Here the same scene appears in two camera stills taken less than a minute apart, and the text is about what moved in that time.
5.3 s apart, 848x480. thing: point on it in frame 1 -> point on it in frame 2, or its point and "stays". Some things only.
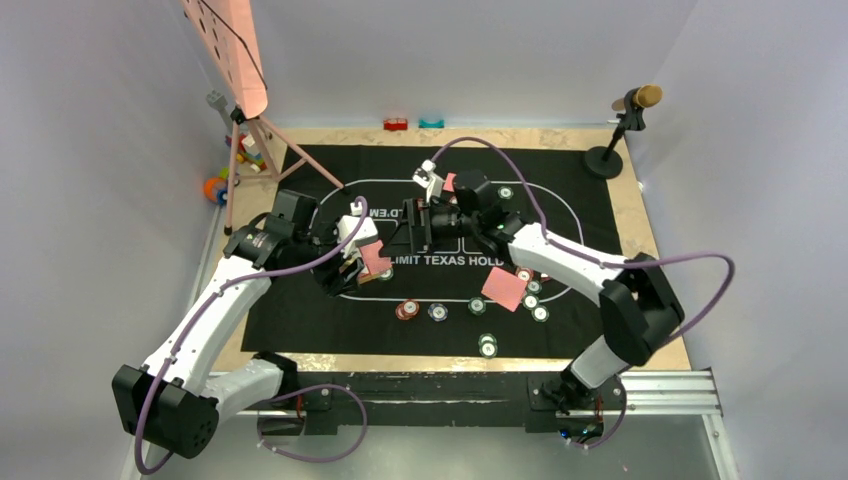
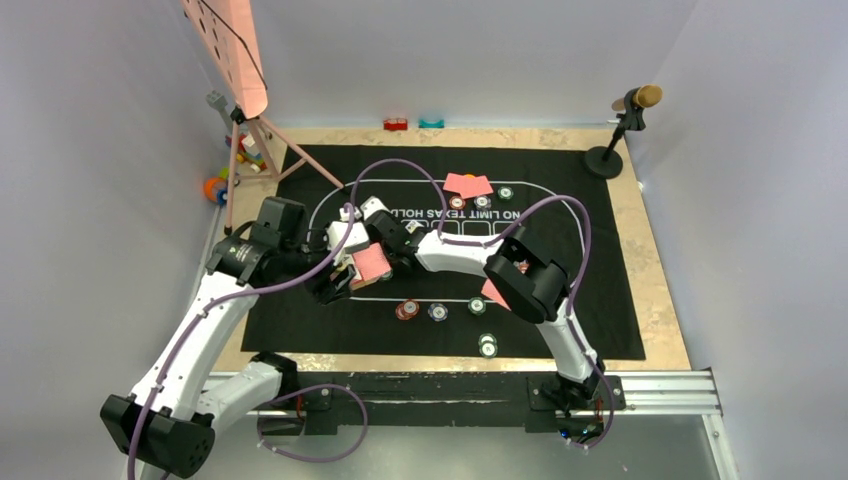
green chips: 505,192 stays
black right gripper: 415,232 -> 398,222
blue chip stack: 437,312 stays
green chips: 488,346 stays
